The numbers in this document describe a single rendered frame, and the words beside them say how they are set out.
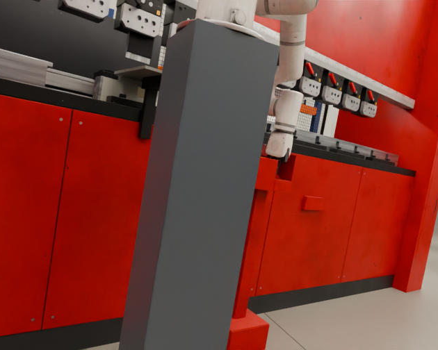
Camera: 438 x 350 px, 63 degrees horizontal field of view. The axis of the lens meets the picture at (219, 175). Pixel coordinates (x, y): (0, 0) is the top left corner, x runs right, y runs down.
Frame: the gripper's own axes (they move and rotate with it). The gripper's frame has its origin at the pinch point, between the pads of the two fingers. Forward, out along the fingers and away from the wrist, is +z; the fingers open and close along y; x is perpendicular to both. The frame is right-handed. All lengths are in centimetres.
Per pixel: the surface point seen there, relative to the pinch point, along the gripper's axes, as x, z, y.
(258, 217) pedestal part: -5.0, 19.9, 2.8
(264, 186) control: -9.4, 6.3, 6.7
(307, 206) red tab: 46, 19, -16
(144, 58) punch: -49, -31, -34
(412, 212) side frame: 164, 18, -19
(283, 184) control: 0.3, 4.7, 6.5
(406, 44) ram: 135, -94, -42
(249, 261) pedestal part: -5.2, 37.9, 4.3
